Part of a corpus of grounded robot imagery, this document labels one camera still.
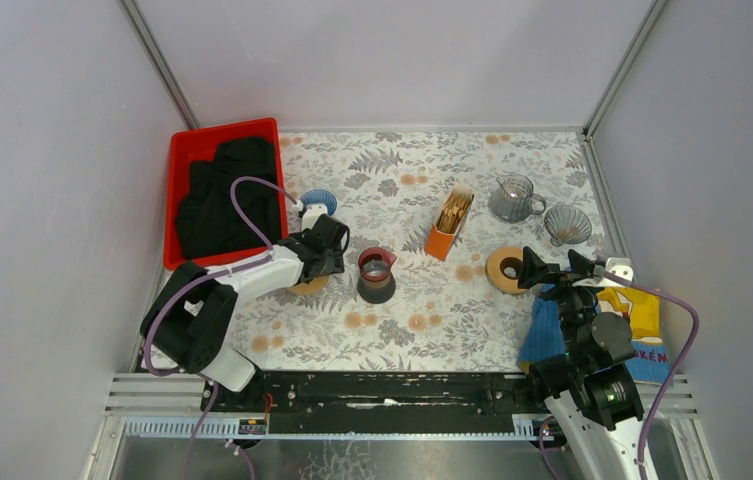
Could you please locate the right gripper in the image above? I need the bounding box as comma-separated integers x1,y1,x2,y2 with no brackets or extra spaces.
516,245,605,361

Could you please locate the wooden dripper ring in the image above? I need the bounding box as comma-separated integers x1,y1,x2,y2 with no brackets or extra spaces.
485,246,536,295
287,274,331,297

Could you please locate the blue glass dripper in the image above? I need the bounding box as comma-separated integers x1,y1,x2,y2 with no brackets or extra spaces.
299,189,337,216

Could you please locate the red-rimmed glass carafe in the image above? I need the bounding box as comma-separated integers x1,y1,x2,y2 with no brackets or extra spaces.
357,247,397,304

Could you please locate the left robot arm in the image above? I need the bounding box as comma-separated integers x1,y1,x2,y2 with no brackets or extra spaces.
140,214,349,411

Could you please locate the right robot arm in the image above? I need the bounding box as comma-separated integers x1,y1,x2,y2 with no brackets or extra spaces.
518,247,655,479

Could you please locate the grey ribbed glass dripper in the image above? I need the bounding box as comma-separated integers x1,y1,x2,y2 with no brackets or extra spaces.
543,205,593,247

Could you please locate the orange coffee filter box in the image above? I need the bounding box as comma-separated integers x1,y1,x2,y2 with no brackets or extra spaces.
424,183,475,261

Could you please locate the blue cloth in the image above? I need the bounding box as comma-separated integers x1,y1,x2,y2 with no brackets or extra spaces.
517,285,565,374

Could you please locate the grey glass pitcher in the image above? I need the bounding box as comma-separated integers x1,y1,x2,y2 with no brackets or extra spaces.
487,174,547,223

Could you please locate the black cloth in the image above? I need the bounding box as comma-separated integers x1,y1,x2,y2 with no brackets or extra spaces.
175,136,277,260

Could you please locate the floral table mat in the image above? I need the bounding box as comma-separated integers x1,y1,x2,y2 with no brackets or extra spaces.
224,132,611,371

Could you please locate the yellow blue snack bag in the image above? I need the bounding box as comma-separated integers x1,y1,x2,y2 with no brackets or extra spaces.
597,288,670,385

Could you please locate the red plastic bin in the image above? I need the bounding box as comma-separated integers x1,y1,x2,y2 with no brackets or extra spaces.
162,117,284,270

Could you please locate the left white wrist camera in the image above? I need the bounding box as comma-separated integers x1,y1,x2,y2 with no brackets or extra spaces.
294,201,328,231

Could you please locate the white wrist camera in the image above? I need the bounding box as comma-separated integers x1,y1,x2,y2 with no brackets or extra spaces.
294,201,328,231
574,257,634,289

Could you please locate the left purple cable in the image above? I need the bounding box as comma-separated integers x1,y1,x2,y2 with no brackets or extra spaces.
141,176,304,480

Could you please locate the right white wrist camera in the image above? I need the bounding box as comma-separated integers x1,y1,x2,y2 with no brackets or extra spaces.
574,257,634,289

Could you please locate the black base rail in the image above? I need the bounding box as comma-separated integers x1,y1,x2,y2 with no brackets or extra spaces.
200,370,569,436

